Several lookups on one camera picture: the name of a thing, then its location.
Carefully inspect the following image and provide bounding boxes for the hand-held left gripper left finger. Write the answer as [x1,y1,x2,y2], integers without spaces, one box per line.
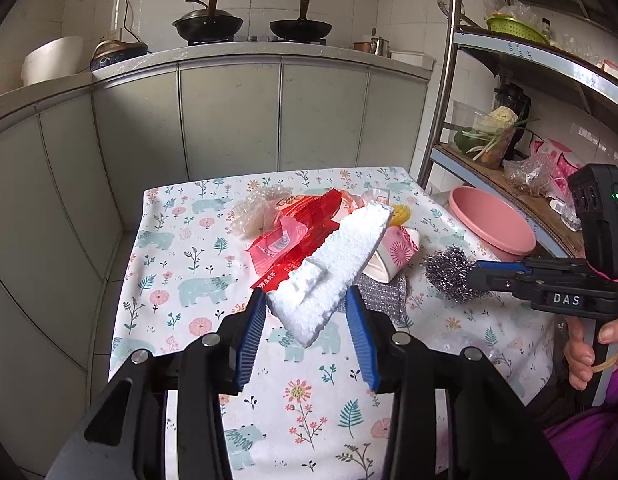
[45,287,268,480]

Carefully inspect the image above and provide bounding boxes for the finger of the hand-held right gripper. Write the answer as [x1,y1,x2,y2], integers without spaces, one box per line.
[473,259,536,277]
[466,266,532,307]

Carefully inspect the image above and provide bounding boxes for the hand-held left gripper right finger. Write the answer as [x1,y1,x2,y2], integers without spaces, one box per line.
[345,285,572,480]

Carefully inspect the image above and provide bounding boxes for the steel wool scrubber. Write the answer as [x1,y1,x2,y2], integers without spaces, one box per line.
[425,246,482,304]

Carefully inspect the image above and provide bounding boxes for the white foam piece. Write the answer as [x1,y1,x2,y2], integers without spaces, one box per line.
[266,201,394,348]

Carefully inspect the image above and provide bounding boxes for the pink patterned paper cup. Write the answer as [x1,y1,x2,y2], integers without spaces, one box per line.
[364,225,420,281]

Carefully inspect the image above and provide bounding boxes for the person's right hand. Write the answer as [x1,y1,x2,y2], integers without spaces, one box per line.
[563,316,618,392]

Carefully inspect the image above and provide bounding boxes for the pink plastic basin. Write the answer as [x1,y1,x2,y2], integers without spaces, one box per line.
[448,186,538,262]

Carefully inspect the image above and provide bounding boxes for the silver dishcloth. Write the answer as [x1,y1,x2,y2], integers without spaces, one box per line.
[346,277,410,326]

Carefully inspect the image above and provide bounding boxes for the pink plastic bag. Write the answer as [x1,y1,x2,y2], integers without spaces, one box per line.
[529,139,586,201]

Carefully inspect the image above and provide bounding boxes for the clear plastic bag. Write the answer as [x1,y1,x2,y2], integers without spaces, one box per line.
[504,152,558,196]

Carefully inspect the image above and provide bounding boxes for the red plastic wrapper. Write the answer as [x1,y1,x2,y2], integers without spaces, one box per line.
[246,189,362,273]

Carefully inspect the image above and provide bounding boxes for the green onions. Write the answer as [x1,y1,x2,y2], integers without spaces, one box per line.
[461,118,540,160]

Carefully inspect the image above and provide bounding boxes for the green pepper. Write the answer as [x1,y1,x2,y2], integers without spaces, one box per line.
[453,130,478,154]

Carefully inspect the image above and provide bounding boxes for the clear bubble wrap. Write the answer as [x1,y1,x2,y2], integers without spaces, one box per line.
[228,185,294,238]

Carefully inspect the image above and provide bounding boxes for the napa cabbage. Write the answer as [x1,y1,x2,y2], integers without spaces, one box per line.
[476,106,518,138]

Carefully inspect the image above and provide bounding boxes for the clear plastic packaging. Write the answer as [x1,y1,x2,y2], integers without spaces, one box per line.
[359,186,396,207]

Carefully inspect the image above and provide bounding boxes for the person's purple clothing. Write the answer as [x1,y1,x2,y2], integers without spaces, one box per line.
[543,359,618,480]

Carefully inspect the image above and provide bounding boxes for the green colander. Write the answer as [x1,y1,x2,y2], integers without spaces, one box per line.
[486,14,550,46]

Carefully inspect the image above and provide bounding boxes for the grey kitchen cabinet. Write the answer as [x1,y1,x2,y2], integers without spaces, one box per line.
[0,42,436,476]

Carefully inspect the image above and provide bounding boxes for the crumpled clear bag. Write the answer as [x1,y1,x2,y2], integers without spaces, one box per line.
[483,0,540,23]

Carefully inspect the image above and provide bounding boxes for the metal storage rack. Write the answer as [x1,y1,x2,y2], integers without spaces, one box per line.
[418,0,618,261]

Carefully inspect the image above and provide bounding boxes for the gas stove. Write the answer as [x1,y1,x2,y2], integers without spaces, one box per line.
[188,32,328,47]

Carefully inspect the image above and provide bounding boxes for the electric cooking pot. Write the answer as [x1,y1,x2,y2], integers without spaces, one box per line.
[90,37,150,72]

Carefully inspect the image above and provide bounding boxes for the black wok with lid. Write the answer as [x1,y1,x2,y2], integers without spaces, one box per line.
[172,0,244,43]

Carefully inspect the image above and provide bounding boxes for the white basin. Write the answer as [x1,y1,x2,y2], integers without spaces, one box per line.
[21,36,84,87]

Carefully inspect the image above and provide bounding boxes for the wire strainer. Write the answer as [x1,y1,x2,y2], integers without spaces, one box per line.
[435,0,478,27]

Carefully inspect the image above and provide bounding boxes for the black power cable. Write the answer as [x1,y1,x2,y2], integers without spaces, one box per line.
[120,0,140,43]

